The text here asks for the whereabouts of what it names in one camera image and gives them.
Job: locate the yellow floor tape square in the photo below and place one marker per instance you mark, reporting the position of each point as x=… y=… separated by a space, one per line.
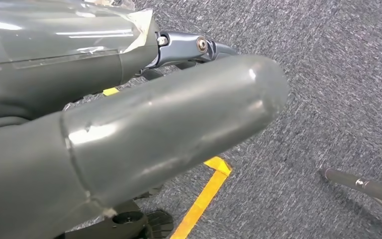
x=204 y=198

